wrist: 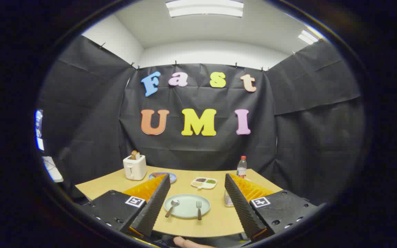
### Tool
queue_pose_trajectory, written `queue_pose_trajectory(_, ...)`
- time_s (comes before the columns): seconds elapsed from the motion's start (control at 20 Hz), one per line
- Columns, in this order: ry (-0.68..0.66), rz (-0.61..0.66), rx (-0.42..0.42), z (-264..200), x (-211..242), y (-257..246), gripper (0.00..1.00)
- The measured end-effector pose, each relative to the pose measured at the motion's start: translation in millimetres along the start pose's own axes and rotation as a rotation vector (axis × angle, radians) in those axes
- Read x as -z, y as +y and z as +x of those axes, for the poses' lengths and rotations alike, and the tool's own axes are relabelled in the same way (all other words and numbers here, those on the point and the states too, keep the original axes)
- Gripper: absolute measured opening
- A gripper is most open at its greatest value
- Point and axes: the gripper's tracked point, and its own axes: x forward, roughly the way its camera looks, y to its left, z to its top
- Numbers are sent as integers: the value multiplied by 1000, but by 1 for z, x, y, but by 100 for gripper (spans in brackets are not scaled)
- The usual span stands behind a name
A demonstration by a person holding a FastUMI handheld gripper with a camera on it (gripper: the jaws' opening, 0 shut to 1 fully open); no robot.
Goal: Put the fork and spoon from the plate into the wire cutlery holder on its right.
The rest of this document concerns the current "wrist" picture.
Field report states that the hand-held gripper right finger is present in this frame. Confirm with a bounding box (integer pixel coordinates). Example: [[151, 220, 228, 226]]
[[224, 173, 319, 241]]

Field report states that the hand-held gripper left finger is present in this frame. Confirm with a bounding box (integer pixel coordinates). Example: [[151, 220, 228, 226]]
[[79, 173, 171, 238]]

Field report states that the metal spoon with wooden handle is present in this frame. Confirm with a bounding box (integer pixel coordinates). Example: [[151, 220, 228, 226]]
[[165, 199, 180, 218]]

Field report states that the light green plate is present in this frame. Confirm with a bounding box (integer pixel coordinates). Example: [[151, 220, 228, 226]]
[[164, 194, 211, 219]]

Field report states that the blue plate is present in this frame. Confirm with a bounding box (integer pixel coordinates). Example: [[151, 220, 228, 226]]
[[149, 172, 177, 184]]

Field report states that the clear red-capped water bottle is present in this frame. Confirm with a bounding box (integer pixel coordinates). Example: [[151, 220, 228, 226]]
[[237, 156, 247, 179]]

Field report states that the white toaster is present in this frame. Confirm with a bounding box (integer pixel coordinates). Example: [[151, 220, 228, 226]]
[[123, 154, 147, 181]]

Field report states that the white divided tray with beans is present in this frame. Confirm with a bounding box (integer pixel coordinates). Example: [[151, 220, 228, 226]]
[[191, 177, 218, 190]]

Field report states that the black backdrop cloth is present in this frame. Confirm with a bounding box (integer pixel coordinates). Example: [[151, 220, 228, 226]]
[[37, 34, 366, 207]]

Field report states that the white paper sheet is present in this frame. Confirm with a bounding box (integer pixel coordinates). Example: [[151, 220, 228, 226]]
[[43, 156, 64, 183]]

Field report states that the small ceiling light panel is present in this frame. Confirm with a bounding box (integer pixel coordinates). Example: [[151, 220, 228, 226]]
[[298, 30, 319, 45]]

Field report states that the large ceiling light panel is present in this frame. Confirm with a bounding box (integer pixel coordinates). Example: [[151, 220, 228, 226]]
[[166, 0, 244, 18]]

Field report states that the metal wire basket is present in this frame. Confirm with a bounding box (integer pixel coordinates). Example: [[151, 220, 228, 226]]
[[224, 189, 235, 207]]

